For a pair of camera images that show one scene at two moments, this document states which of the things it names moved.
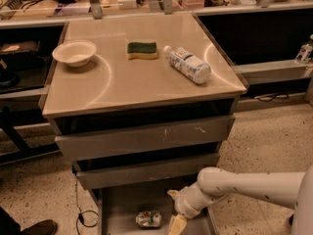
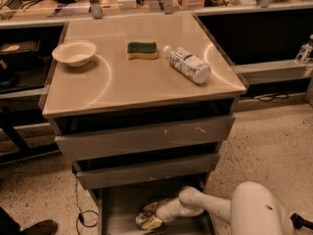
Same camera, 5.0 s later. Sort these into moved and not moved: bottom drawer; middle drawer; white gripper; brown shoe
Moved: white gripper
Not moved: bottom drawer; middle drawer; brown shoe
